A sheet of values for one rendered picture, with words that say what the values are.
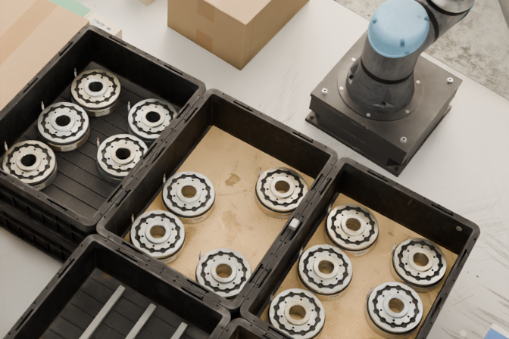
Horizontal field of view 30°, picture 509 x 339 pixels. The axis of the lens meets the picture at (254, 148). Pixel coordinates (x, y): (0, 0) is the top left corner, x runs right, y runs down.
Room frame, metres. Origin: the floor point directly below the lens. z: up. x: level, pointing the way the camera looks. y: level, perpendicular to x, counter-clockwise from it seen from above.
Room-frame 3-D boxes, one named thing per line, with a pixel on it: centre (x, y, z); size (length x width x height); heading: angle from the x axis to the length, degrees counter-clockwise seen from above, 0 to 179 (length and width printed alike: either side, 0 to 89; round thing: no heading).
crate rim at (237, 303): (0.95, 0.05, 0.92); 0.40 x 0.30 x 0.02; 157
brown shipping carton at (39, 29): (1.28, 0.55, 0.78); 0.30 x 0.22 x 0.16; 158
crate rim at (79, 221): (1.07, 0.32, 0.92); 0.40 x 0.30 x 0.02; 157
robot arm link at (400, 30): (1.36, -0.26, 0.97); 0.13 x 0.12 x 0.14; 143
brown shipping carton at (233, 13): (1.62, 0.08, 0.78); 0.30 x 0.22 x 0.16; 152
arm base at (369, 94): (1.36, -0.25, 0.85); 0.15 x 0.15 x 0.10
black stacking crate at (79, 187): (1.07, 0.32, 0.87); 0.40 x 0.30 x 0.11; 157
